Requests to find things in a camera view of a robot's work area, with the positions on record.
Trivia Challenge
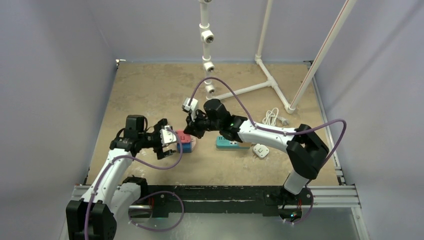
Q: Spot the round pink power socket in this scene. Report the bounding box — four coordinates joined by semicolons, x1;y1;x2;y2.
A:
190;137;197;149

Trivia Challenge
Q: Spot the pink square plug adapter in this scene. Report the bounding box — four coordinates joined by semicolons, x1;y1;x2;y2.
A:
176;130;192;144

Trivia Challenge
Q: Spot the teal power strip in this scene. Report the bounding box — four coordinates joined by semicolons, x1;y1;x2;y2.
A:
215;136;249;150

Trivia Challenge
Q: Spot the white square wall adapter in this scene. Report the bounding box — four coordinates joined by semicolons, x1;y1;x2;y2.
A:
252;143;270;159

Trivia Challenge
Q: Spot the blue cube socket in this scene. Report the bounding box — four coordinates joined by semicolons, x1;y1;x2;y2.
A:
176;142;193;153

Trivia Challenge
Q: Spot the tan cube plug adapter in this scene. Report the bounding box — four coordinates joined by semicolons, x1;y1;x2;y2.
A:
238;142;252;149

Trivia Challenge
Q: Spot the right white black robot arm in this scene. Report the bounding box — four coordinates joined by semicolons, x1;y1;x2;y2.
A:
181;97;330;204

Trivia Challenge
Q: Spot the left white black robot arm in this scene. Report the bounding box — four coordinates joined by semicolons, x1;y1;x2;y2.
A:
65;115;178;240

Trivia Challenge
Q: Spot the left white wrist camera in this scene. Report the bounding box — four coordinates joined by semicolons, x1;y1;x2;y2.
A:
159;125;178;147

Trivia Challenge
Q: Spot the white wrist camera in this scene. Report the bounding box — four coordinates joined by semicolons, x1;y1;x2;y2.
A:
159;125;178;147
181;97;199;113

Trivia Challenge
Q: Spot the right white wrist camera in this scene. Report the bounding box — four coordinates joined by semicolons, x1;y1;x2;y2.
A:
181;97;199;113

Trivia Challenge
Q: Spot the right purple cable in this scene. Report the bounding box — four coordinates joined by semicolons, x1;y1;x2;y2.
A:
188;76;348;226

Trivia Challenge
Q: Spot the purple cable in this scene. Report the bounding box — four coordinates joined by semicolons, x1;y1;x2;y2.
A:
188;76;348;226
83;127;185;240

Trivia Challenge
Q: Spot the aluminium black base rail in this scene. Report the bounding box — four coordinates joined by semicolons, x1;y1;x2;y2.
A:
68;184;362;220

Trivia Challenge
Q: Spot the white coiled power cable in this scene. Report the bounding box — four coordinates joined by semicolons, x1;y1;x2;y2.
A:
262;107;290;127

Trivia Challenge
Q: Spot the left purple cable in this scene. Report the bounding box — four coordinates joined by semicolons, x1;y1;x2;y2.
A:
83;127;185;240

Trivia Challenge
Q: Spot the white PVC pipe frame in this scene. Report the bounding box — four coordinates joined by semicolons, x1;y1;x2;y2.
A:
199;0;356;114

